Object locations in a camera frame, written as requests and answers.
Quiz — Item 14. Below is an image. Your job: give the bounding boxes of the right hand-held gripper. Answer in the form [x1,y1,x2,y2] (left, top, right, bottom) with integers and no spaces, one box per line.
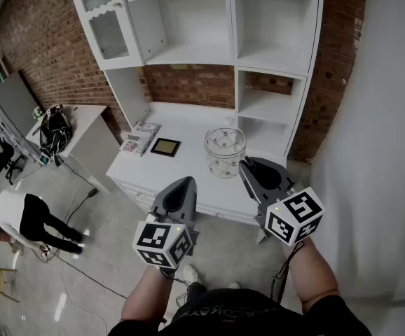
[239,156,326,247]

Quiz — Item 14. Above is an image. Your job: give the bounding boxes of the glass cabinet door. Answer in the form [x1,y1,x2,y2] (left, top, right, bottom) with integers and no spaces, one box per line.
[74,0,144,71]

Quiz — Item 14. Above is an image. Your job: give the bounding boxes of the black picture frame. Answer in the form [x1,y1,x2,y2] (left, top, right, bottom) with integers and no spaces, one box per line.
[149,137,182,159]

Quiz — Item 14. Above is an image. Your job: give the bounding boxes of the grey board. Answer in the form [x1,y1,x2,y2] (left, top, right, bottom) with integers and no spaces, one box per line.
[0,70,45,139]

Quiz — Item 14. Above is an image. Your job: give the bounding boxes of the black power cable with plug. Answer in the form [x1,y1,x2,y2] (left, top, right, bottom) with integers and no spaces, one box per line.
[55,155,99,198]

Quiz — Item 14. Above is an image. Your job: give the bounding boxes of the clear glass jar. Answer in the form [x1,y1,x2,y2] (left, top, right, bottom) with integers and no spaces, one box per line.
[204,127,247,180]

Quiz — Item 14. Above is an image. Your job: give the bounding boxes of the black backpack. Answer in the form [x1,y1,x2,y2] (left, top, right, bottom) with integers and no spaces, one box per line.
[39,104,74,153]

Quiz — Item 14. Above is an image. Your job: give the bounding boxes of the person's left forearm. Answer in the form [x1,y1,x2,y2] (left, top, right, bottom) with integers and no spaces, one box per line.
[120,264,175,324]

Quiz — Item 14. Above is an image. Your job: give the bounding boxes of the white shelf cabinet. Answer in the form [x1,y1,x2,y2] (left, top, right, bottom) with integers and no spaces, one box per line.
[67,0,324,160]

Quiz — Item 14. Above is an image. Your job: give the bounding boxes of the person's right forearm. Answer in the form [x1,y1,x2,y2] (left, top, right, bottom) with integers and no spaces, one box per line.
[281,236,341,314]

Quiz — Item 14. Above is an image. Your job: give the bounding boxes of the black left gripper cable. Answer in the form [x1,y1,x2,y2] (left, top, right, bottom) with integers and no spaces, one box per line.
[160,267,203,309]

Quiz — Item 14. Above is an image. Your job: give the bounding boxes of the person's black shirt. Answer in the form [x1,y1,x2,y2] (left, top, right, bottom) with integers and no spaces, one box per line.
[107,287,373,336]

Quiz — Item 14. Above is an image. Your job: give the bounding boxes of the white book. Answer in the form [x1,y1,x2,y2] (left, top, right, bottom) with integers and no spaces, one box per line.
[129,121,162,141]

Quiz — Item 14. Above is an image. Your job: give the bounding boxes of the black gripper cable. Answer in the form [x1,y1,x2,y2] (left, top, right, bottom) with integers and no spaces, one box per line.
[270,241,306,305]
[160,267,203,309]

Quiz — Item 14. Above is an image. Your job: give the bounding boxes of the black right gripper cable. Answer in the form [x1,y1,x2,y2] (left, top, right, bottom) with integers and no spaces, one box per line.
[270,241,306,305]

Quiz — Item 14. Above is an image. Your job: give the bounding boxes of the black floor cable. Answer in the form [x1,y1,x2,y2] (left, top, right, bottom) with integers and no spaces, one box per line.
[30,187,129,300]

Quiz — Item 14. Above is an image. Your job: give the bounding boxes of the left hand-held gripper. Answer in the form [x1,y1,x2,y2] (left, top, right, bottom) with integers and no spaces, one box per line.
[131,176,200,270]

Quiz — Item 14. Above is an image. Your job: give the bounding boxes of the white side table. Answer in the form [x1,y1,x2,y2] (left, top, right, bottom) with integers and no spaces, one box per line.
[25,104,122,193]

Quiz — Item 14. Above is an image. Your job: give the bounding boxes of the black office chair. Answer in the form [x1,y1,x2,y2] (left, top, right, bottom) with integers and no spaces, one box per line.
[0,141,25,186]

